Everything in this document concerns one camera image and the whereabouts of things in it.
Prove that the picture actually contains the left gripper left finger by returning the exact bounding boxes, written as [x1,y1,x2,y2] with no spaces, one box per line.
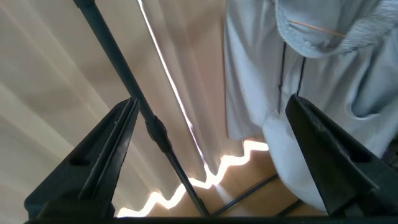
[24,97,141,220]

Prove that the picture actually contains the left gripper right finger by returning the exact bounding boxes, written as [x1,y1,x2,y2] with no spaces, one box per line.
[285,94,398,217]

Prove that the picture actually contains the black clothes rack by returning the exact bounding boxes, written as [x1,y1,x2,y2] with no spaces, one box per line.
[73,0,305,218]

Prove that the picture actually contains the pale grey shorts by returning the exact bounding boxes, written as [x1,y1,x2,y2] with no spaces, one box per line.
[223,0,398,215]

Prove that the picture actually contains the pink clothes hanger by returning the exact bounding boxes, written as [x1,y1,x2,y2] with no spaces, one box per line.
[287,19,347,38]

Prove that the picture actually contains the beige curtain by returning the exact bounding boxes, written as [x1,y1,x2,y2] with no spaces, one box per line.
[0,0,282,218]

